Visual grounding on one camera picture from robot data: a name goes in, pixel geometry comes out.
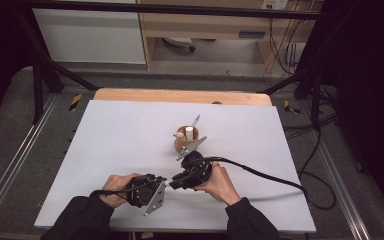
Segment light wooden desk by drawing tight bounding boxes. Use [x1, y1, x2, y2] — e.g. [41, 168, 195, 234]
[136, 0, 324, 71]

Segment yellow black floor tape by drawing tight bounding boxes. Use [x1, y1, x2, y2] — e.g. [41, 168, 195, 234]
[68, 93, 83, 113]
[283, 99, 302, 115]

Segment white cabinet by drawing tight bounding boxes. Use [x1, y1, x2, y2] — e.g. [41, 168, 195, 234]
[32, 8, 147, 65]

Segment office chair base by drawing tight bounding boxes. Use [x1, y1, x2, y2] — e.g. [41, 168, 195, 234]
[162, 36, 197, 53]

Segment aluminium floor rail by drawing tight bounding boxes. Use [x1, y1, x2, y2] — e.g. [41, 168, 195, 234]
[308, 133, 373, 240]
[0, 94, 59, 228]

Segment black floor cables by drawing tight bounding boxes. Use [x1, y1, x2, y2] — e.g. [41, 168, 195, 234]
[281, 84, 341, 141]

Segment white power strip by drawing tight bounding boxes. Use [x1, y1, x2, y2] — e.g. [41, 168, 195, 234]
[261, 0, 289, 10]

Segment bundle of hanging cables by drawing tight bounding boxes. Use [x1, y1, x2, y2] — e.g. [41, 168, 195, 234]
[267, 9, 309, 76]

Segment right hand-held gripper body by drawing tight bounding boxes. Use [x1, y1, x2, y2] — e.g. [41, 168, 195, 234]
[175, 135, 213, 188]

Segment light wooden table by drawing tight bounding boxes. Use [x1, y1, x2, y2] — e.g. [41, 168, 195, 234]
[93, 87, 273, 107]

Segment right hand-held gripper black cable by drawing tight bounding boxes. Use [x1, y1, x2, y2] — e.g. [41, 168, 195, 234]
[193, 156, 337, 211]

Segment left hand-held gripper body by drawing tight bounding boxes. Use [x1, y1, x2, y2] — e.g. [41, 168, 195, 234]
[126, 173, 167, 217]

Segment black curtain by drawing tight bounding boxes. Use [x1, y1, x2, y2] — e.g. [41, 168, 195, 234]
[0, 0, 36, 129]
[298, 0, 384, 214]

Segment person's right hand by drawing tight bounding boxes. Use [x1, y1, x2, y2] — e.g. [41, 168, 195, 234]
[193, 162, 242, 207]

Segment left hand-held gripper black cable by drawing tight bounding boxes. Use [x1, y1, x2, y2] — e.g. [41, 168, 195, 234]
[91, 181, 156, 198]

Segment round wooden pen holder cup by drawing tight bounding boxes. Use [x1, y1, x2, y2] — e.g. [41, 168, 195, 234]
[174, 125, 201, 154]

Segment hand-held gripper black cable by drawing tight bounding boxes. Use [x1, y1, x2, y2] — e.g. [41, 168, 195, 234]
[91, 181, 156, 198]
[193, 156, 337, 211]

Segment black metal frame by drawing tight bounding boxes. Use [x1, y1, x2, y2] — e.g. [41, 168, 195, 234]
[13, 0, 334, 131]

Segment person's left hand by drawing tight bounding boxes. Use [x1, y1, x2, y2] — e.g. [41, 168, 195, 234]
[99, 172, 141, 209]

